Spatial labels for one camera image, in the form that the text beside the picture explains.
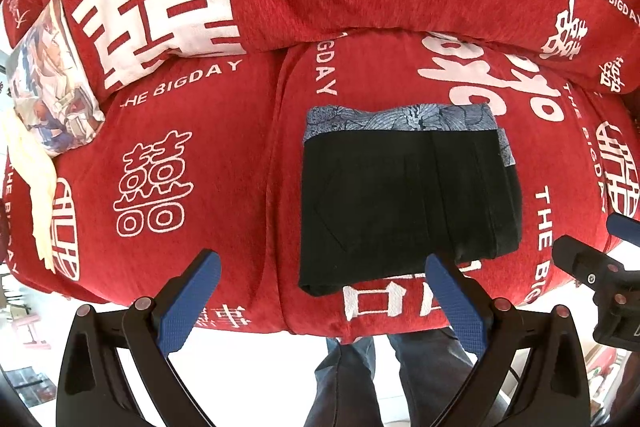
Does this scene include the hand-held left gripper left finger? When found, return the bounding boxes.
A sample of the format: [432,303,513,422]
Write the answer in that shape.
[55,249,222,427]

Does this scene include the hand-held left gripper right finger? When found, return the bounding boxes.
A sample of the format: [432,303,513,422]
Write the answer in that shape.
[424,253,592,427]

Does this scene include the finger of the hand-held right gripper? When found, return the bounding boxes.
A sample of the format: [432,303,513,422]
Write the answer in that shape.
[552,234,624,294]
[605,212,640,250]

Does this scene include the black pants with blue lining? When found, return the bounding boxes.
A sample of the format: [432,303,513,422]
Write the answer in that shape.
[298,102,524,298]

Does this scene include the person's right leg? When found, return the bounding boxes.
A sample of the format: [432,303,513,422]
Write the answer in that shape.
[388,328,502,427]

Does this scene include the person's leg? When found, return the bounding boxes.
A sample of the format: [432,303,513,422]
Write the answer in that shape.
[304,332,377,427]
[388,328,502,427]

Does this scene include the person's left leg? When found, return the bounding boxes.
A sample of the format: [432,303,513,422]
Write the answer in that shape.
[304,332,377,427]

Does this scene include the pink stool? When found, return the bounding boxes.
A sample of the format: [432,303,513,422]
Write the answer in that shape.
[9,311,52,352]

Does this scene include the cream cloth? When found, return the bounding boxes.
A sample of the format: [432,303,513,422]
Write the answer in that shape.
[1,111,59,271]

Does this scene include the printed picture pillow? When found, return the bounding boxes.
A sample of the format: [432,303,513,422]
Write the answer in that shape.
[6,0,106,158]

